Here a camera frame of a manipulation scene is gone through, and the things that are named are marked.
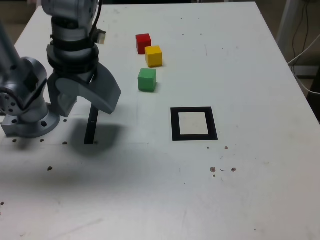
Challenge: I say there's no black tape square outline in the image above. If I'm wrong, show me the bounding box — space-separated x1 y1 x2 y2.
170 106 219 142

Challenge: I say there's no red cube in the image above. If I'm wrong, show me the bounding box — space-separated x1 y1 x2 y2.
135 33 152 55

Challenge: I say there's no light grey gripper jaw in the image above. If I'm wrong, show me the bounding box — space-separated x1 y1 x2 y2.
55 61 123 116

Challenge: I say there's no yellow cube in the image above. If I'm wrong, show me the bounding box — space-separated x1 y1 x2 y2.
144 45 164 68

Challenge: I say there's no white post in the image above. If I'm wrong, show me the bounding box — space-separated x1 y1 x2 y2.
276 0 303 47

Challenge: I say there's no black tape strip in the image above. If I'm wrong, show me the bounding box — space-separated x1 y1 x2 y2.
84 103 100 145

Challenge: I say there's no green cube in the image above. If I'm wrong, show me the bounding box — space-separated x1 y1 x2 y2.
137 67 158 93

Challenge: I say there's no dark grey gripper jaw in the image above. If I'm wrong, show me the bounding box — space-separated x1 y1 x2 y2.
46 71 77 118

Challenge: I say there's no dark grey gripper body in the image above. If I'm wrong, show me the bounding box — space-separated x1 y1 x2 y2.
55 66 98 85

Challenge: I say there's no black camera cable with plug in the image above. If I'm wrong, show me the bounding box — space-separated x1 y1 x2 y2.
91 0 108 46

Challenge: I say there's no thin black cable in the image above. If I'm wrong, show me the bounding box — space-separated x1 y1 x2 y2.
291 0 311 60

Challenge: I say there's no thin white cable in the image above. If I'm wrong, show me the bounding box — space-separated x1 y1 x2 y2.
287 34 320 66

